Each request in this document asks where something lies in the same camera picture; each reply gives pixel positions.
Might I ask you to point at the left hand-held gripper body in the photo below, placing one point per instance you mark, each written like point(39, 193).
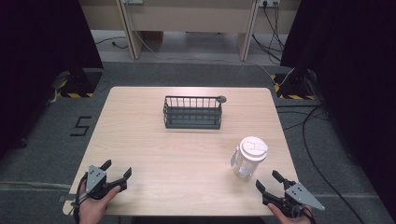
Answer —
point(95, 179)

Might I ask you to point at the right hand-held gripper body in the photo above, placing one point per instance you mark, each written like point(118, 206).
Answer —
point(296, 196)

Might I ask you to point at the person's right hand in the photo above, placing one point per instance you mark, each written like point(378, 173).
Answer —
point(288, 217)

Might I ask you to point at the person's left hand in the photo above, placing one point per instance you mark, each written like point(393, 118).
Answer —
point(93, 207)

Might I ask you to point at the clear cup with white lid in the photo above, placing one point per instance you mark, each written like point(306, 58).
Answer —
point(250, 155)

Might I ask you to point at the black stand base hazard tape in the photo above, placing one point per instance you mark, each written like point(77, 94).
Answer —
point(79, 84)
point(294, 87)

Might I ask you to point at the black curtain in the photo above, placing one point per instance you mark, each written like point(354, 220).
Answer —
point(351, 77)
point(40, 62)

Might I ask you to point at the white power strip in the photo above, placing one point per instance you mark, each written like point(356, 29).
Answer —
point(133, 1)
point(269, 2)

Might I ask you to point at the beige wooden desk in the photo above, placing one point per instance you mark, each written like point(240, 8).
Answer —
point(190, 18)

